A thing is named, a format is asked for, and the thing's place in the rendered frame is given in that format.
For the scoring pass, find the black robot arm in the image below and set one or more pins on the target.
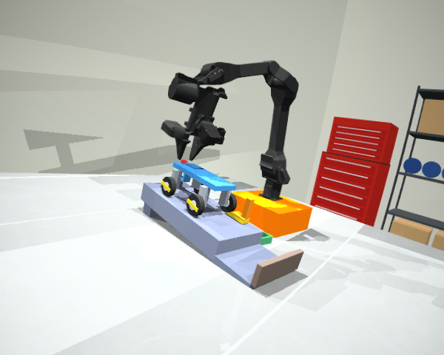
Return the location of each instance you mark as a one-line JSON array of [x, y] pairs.
[[284, 89]]

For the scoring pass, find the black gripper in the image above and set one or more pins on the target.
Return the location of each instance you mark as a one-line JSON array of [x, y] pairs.
[[181, 133]]

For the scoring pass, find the green tray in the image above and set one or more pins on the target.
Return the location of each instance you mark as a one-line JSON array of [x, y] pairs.
[[266, 239]]

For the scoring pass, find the small blue wheeled trolley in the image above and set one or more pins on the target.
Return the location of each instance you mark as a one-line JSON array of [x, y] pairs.
[[202, 182]]

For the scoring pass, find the light blue ramp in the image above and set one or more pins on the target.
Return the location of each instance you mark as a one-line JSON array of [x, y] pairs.
[[233, 247]]

